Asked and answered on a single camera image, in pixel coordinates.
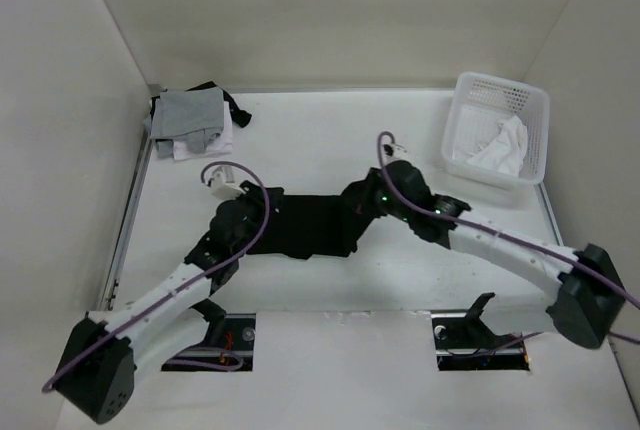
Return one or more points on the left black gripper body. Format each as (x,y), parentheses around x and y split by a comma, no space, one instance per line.
(255,208)

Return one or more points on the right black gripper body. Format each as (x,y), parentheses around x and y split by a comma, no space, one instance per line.
(383,202)

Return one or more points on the black tank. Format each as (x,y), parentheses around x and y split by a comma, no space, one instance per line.
(303,226)
(239,117)

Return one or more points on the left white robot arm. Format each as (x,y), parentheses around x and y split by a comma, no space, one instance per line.
(103,355)

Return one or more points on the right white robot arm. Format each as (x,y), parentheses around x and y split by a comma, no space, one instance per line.
(582,291)

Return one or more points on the folded black tank top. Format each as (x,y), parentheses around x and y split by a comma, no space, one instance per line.
(239,117)

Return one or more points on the white tank top in basket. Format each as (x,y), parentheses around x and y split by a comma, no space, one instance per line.
(506,152)

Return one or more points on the folded grey tank top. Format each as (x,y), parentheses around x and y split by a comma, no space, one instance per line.
(195,118)

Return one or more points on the white plastic basket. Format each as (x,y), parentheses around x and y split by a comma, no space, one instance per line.
(479,102)

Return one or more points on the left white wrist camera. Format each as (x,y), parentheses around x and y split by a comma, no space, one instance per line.
(222,183)

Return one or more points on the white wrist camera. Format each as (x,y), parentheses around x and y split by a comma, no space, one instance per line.
(222,183)
(393,152)

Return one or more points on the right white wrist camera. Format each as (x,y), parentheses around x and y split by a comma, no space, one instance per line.
(393,152)

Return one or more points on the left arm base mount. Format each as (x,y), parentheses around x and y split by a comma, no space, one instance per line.
(227,346)

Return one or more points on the metal table edge rail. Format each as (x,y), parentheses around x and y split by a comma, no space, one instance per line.
(112,277)

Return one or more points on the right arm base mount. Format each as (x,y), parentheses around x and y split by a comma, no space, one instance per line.
(463,342)

